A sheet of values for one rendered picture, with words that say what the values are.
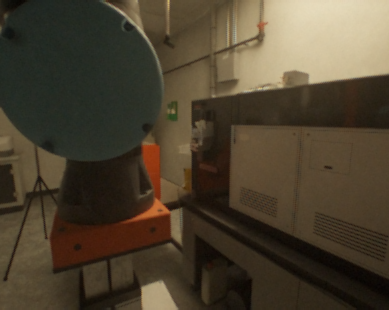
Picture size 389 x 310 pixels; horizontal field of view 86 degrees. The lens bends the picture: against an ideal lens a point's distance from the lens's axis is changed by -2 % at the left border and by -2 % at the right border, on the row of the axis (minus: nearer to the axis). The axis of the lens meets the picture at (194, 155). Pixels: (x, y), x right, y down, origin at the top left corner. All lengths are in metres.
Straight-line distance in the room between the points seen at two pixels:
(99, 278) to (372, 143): 0.87
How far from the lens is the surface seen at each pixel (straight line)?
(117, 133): 0.17
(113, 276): 0.62
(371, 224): 0.92
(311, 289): 1.05
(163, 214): 0.34
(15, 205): 4.03
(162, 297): 0.88
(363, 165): 0.89
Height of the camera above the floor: 1.30
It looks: 9 degrees down
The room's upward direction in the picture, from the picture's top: straight up
